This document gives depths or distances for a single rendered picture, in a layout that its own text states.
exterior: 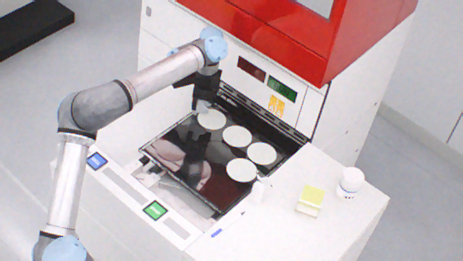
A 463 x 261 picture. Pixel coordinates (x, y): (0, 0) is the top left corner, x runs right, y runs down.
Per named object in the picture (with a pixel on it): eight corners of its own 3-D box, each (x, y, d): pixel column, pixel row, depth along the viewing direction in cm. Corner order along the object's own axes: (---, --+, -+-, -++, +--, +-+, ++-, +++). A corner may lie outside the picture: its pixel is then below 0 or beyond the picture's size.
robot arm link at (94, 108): (80, 95, 150) (221, 24, 176) (65, 99, 158) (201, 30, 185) (99, 136, 152) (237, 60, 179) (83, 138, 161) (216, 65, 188)
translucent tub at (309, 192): (299, 196, 190) (304, 182, 185) (322, 204, 189) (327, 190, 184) (293, 213, 185) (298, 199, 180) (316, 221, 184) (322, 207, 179)
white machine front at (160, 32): (141, 54, 249) (149, -27, 221) (303, 165, 219) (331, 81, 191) (136, 58, 247) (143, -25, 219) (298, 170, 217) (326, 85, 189)
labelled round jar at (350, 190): (341, 182, 196) (350, 163, 190) (359, 194, 194) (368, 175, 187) (331, 194, 192) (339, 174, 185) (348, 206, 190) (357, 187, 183)
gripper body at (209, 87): (214, 106, 208) (219, 79, 200) (189, 101, 208) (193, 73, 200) (218, 92, 213) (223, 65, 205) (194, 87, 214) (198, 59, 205)
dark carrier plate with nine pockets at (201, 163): (212, 102, 224) (212, 102, 224) (287, 154, 211) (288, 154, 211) (144, 150, 203) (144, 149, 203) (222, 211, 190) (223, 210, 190)
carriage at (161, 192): (133, 168, 203) (134, 163, 201) (217, 234, 189) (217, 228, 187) (116, 181, 198) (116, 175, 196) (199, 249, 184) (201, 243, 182)
